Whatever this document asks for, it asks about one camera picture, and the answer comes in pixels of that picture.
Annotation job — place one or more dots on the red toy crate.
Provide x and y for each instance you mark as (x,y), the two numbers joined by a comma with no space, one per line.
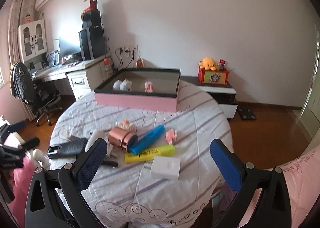
(213,77)

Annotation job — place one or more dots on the small pink block toy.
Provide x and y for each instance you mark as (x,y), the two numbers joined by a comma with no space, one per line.
(171,136)

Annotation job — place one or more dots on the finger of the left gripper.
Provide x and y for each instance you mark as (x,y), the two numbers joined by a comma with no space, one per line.
(7,129)
(29,144)

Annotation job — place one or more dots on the striped white tablecloth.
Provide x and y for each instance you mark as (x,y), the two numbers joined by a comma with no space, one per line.
(129,195)

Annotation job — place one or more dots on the black speaker box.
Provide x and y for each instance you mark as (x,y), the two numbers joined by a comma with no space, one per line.
(91,18)

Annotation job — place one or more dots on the low black white cabinet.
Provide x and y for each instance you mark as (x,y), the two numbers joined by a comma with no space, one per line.
(223,94)

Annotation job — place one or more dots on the black computer tower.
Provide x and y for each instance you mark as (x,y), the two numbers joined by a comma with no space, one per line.
(92,43)

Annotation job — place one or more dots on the white desk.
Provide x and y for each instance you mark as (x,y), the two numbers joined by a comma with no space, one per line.
(83,77)

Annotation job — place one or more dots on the orange cap water bottle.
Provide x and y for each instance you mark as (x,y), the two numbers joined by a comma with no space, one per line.
(108,66)

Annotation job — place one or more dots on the yellow octopus plush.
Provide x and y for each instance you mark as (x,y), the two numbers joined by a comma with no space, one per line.
(208,64)

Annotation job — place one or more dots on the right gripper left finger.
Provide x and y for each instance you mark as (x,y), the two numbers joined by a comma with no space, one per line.
(54,197)

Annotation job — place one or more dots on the computer monitor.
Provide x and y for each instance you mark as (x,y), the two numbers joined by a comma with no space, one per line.
(67,47)

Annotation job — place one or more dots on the snack bag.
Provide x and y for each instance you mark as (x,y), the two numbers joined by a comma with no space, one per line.
(139,63)

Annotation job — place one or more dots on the blue highlighter marker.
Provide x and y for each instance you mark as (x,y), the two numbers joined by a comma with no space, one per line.
(151,137)

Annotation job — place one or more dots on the white power adapter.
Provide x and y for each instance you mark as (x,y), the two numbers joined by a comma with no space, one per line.
(164,167)

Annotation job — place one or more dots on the rose gold cylinder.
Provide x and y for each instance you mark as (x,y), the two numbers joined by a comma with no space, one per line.
(122,139)

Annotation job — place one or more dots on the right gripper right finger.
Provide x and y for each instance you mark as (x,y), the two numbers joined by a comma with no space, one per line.
(273,207)

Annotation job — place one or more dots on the white round figurine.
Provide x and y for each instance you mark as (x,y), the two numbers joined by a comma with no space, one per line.
(117,85)

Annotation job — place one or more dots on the doll figure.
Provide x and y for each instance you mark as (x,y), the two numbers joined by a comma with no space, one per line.
(27,18)

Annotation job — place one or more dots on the beige curtain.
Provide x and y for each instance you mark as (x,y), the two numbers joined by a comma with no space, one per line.
(18,11)

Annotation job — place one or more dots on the yellow highlighter marker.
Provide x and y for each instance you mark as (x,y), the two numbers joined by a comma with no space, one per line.
(149,154)

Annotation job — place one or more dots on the pink open storage box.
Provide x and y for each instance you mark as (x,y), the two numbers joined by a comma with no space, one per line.
(152,89)

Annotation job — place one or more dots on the black office chair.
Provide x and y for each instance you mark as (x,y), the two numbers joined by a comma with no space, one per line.
(40,97)

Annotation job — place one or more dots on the black floor scale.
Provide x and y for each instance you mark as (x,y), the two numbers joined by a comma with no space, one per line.
(246,114)

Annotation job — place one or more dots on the white glass door cabinet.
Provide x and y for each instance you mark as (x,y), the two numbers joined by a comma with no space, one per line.
(32,40)

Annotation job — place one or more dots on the black remote control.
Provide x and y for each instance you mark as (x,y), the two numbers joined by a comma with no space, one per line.
(69,149)

